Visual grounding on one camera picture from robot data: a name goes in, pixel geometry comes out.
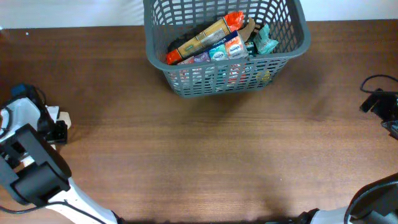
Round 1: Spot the green Nescafe coffee bag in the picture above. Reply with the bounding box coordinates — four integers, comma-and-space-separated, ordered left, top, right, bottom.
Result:
217, 42, 271, 86

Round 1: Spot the small teal white packet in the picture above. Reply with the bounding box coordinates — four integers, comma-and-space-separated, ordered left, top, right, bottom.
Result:
254, 24, 279, 55

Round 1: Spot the beige paper pouch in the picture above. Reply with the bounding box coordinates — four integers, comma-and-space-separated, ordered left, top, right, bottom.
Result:
238, 17, 256, 42

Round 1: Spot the Kleenex tissue multipack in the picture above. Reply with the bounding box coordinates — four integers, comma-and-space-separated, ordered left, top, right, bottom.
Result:
178, 31, 249, 65

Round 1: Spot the San Remo spaghetti packet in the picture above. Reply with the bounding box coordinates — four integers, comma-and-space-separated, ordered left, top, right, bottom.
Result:
166, 11, 244, 65

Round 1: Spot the clear plastic pouch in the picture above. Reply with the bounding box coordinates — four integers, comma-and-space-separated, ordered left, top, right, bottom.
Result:
22, 111, 72, 167

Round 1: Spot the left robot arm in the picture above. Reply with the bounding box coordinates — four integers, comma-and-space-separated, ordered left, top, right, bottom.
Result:
1, 83, 124, 223

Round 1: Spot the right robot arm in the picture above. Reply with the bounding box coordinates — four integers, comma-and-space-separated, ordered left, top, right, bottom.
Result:
292, 88, 397, 224

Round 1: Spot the dark grey plastic basket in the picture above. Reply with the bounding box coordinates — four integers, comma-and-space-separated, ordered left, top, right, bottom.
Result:
144, 0, 310, 98

